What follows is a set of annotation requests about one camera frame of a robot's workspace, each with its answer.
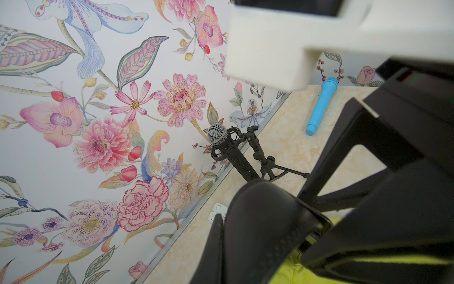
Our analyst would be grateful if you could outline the lime green trousers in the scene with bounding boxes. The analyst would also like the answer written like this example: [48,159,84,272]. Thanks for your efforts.
[268,205,454,284]

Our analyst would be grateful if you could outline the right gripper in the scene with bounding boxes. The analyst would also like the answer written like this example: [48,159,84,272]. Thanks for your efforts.
[298,58,454,212]

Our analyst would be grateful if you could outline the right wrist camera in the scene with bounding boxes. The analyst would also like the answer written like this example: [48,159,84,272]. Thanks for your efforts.
[225,1,454,91]

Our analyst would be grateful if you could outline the black microphone on tripod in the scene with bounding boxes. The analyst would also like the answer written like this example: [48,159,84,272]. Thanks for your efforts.
[207,123,310,182]

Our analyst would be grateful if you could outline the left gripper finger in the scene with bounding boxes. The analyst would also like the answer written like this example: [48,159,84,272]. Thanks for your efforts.
[300,159,454,284]

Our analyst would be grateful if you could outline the blue toy microphone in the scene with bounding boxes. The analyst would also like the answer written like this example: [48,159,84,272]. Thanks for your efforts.
[306,77,338,136]

